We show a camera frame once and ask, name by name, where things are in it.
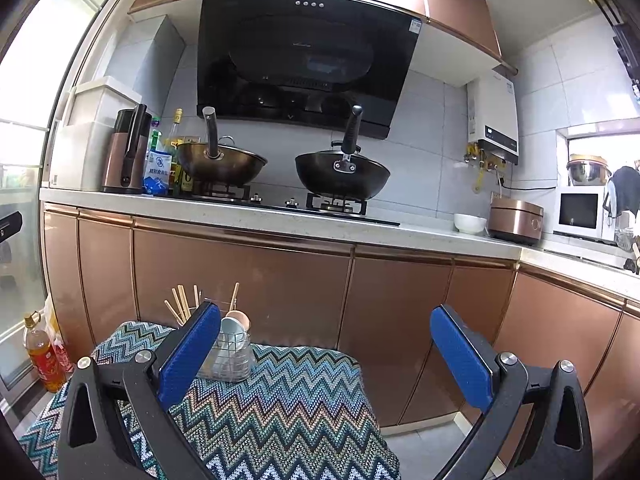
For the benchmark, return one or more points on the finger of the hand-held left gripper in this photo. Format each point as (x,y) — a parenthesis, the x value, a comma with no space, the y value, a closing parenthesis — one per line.
(10,224)

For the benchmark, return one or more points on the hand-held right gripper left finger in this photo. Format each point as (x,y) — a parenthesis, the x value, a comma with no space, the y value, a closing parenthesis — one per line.
(192,355)

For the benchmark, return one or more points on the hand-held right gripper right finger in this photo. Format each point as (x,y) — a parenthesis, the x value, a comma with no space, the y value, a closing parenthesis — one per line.
(462,355)

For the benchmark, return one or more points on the wooden chopstick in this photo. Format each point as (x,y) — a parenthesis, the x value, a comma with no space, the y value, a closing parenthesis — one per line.
(171,311)
(235,295)
(183,301)
(177,304)
(196,295)

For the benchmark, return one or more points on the sliding glass door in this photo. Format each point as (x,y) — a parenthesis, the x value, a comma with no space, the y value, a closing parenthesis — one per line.
(30,160)

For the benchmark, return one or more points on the zigzag patterned woven cloth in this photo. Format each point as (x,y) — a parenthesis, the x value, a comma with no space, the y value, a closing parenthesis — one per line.
(290,400)

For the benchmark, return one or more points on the white storage box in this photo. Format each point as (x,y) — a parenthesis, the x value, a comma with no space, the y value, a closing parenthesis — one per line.
(95,135)

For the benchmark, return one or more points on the brown and black kettle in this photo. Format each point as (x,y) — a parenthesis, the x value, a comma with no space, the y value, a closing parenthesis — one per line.
(120,160)

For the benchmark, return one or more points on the red and white plastic bag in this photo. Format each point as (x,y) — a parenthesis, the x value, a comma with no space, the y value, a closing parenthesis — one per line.
(62,355)

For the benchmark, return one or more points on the white bowl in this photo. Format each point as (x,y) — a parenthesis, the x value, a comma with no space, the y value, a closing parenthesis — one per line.
(470,222)

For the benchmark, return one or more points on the copper kitchen base cabinet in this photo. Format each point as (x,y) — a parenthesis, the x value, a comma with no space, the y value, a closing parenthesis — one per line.
(300,270)

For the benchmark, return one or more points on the cooking oil bottle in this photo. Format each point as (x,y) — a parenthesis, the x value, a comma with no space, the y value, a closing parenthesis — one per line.
(42,360)

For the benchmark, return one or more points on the copper rice cooker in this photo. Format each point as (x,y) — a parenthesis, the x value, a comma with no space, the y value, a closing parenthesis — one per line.
(515,220)

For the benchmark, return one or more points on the blue and white salt bag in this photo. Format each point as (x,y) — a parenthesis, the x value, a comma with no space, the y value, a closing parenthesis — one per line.
(157,170)

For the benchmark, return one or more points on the green bottle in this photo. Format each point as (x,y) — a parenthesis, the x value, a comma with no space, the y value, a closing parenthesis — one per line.
(155,140)

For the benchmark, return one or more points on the gas stove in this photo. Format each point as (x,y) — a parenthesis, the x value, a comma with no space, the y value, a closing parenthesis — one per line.
(280,205)

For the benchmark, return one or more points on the white microwave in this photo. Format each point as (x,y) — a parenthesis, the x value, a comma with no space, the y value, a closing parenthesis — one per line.
(575,215)

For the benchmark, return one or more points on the dark sauce bottle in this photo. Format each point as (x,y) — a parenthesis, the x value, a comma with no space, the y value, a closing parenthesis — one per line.
(186,172)

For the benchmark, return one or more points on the brass pipe valves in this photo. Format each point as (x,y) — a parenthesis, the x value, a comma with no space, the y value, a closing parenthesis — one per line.
(481,170)

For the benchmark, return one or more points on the yellow capped bottle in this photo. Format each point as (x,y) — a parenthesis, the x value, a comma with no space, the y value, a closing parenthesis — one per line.
(176,127)

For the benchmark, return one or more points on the bronze wok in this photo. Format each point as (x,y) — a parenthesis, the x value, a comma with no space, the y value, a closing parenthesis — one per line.
(220,162)

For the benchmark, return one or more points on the black wok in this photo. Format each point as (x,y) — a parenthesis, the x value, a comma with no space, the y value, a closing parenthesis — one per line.
(340,175)

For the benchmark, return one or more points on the steel pot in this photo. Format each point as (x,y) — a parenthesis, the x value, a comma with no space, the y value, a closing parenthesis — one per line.
(585,170)

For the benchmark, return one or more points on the dark hanging cloth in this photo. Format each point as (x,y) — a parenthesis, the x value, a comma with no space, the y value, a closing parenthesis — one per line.
(627,190)

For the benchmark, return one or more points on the white water heater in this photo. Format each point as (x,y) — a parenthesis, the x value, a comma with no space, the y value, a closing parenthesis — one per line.
(492,110)

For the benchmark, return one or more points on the black range hood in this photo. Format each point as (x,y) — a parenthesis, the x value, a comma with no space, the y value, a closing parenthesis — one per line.
(300,60)

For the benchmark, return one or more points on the black wall rack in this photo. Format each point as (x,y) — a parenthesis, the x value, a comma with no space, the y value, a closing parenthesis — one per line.
(622,35)

